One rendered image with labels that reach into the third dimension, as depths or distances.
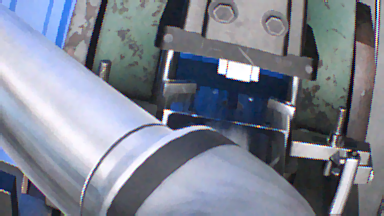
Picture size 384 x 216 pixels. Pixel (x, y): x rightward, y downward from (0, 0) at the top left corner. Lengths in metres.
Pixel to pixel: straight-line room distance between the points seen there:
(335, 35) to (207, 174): 1.05
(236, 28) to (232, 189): 0.76
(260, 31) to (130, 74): 0.37
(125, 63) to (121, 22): 0.07
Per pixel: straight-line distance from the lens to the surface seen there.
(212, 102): 1.34
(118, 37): 1.51
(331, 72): 1.51
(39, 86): 0.51
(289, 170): 1.31
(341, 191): 1.25
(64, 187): 0.49
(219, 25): 1.19
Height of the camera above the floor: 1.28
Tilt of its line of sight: 22 degrees down
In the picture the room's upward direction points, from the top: 10 degrees clockwise
